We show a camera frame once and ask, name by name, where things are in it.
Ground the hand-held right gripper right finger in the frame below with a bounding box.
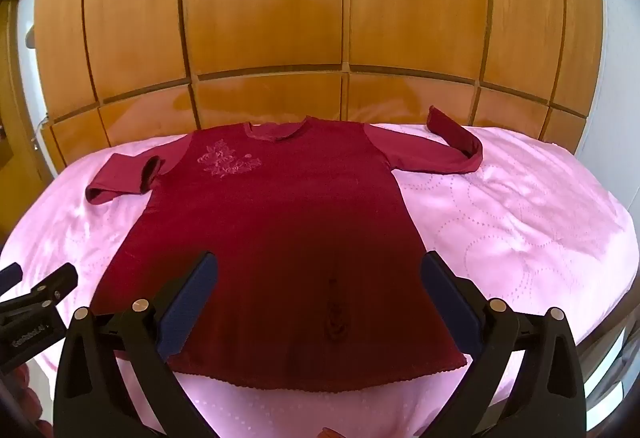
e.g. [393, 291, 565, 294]
[421, 250, 587, 438]

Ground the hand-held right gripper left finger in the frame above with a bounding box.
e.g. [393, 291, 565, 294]
[52, 250, 219, 438]

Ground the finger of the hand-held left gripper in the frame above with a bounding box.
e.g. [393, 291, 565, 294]
[0, 262, 24, 297]
[0, 263, 80, 319]

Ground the dark red long-sleeved shirt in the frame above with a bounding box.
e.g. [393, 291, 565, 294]
[85, 106, 485, 391]

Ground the pink quilted bed cover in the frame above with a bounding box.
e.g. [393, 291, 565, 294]
[0, 122, 638, 438]

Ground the wooden door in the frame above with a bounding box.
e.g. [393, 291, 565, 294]
[0, 0, 56, 183]

